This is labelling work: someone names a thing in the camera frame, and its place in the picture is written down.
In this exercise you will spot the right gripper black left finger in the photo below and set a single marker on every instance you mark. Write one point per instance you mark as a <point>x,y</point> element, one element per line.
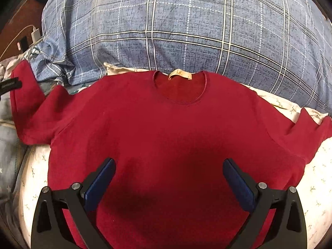
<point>50,229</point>

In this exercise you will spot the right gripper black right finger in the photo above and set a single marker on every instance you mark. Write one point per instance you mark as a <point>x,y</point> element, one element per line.
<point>288,226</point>

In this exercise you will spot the red knit sweater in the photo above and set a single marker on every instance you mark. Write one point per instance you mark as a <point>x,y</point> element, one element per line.
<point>166,147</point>

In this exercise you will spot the black power adapter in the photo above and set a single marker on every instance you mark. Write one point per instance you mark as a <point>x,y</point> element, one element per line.
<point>23,44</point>

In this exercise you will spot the white charger plug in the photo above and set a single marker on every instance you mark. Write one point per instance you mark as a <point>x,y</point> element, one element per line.
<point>35,35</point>

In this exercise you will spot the grey star-pattern bedsheet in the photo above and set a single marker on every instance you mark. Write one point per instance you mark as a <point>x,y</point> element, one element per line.
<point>23,174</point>

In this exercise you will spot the blue plaid quilt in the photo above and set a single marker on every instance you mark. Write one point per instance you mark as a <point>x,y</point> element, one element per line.
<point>280,46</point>

